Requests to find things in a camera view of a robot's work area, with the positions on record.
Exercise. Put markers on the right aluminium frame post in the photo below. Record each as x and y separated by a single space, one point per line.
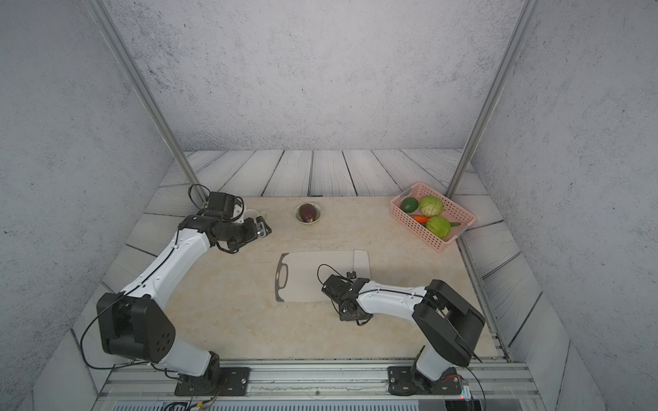
507 62

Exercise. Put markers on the aluminium frame post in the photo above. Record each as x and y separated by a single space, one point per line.
113 38
507 62

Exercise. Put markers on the white speckled knife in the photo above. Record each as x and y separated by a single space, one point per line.
361 264

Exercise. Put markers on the green cabbage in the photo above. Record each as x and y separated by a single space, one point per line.
440 226
431 206

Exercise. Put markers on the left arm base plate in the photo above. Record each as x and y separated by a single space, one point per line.
216 381

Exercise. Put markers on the upper green cabbage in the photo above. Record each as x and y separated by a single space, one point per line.
431 206

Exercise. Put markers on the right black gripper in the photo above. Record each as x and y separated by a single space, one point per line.
343 317

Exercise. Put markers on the dark green avocado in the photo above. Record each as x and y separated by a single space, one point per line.
409 205

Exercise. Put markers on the grey-rimmed white cutting board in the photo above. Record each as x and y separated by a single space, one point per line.
296 274

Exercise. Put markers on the left aluminium frame post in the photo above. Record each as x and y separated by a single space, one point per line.
113 38

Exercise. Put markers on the pink plastic basket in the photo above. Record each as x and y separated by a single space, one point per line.
452 211

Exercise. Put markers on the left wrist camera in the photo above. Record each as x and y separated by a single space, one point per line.
225 207

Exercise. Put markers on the purple eggplant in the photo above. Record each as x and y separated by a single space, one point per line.
307 213

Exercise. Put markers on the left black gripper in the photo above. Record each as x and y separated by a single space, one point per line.
252 231

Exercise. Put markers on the small patterned bowl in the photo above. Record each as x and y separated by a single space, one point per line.
297 214

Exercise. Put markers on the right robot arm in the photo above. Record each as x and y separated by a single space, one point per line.
450 324

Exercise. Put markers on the orange carrot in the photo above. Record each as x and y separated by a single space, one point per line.
420 219

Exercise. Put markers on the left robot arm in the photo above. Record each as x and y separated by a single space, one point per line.
133 323

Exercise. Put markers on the aluminium mounting rail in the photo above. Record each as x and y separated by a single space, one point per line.
490 384

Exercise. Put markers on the light green mug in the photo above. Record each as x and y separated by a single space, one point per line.
255 215

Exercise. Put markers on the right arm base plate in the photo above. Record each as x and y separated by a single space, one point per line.
424 381

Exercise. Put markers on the lower green cabbage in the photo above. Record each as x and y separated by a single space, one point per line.
440 226

